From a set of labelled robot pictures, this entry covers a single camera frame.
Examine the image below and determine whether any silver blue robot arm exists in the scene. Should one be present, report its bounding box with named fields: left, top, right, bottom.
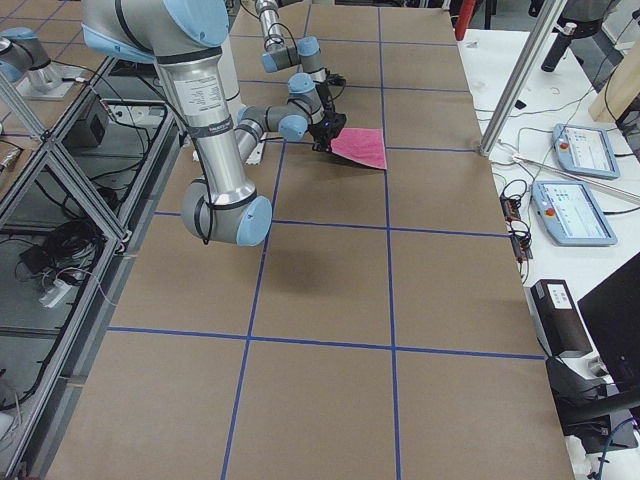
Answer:
left=254, top=0, right=335, bottom=112
left=82, top=1, right=346, bottom=246

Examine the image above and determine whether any teach pendant tablet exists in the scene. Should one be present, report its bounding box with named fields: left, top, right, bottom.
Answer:
left=552, top=123, right=620, bottom=180
left=531, top=181, right=618, bottom=247

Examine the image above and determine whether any pink and grey towel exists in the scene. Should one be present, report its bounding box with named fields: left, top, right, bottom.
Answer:
left=331, top=128, right=387, bottom=170

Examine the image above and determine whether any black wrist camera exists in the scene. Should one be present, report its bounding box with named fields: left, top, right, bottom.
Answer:
left=326, top=73, right=347, bottom=88

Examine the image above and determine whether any small electronics board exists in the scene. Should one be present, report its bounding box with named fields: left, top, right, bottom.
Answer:
left=500, top=195, right=521, bottom=221

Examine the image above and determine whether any lower teach pendant tablet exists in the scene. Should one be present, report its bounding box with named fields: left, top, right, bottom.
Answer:
left=531, top=181, right=618, bottom=247

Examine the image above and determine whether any upper teach pendant tablet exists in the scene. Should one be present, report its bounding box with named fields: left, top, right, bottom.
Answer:
left=552, top=123, right=620, bottom=180

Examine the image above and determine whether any black box white label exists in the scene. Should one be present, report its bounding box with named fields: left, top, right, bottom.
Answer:
left=530, top=279, right=593, bottom=358

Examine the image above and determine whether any black monitor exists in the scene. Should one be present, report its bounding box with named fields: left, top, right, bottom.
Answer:
left=578, top=254, right=639, bottom=387

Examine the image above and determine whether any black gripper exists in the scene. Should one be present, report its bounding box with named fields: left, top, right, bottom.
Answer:
left=316, top=82, right=335, bottom=112
left=308, top=112, right=346, bottom=153

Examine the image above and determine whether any aluminium frame post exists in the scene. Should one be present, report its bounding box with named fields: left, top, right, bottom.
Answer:
left=478, top=0, right=567, bottom=157

